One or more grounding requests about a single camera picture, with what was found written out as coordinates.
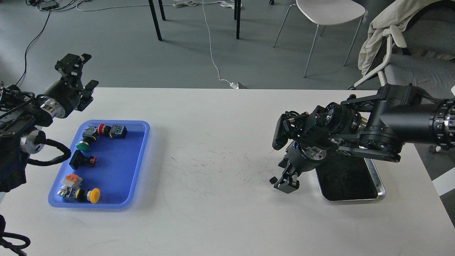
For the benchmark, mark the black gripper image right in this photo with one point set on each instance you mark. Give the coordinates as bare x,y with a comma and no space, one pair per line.
298,159

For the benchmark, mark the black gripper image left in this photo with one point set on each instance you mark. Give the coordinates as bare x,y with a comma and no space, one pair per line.
61,98

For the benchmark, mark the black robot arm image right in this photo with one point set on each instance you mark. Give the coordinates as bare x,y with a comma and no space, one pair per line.
372,127

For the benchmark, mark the silver metal tray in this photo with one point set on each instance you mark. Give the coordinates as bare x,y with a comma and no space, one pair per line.
349,179

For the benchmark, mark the blue plastic tray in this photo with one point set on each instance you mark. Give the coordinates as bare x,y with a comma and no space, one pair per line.
116,171

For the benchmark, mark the red emergency stop button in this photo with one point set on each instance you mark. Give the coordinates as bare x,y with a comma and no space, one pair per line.
114,131

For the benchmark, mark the orange grey contact block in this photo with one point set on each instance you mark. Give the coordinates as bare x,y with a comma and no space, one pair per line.
72,180

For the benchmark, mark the black table leg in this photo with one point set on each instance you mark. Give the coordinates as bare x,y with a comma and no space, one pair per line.
237,16
155,17

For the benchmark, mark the yellow mushroom push button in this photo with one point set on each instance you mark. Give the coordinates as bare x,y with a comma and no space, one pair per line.
80,195

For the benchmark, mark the white chair metal legs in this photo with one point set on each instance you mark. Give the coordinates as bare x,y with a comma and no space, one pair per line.
327,13

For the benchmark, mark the grey office chair with jacket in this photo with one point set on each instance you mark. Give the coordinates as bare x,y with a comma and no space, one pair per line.
411,41

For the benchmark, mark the black wrist camera image right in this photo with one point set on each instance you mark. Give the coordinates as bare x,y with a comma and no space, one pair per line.
289,126

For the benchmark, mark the green push button switch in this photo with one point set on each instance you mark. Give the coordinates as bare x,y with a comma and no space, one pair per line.
89,135

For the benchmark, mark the black selector switch red end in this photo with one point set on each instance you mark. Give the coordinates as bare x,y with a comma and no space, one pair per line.
79,159

